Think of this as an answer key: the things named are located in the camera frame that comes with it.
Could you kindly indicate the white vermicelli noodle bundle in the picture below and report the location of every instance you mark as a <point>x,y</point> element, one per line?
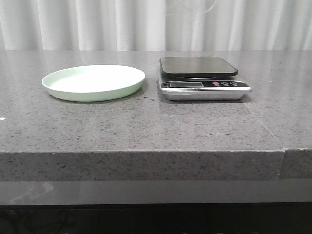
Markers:
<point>204,6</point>

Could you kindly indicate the black silver kitchen scale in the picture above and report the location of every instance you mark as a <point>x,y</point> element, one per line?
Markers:
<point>200,78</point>

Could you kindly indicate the pale green round plate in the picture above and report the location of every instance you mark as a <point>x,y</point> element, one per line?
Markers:
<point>93,83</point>

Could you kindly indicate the white pleated curtain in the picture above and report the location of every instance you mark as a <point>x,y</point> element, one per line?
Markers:
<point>155,25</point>

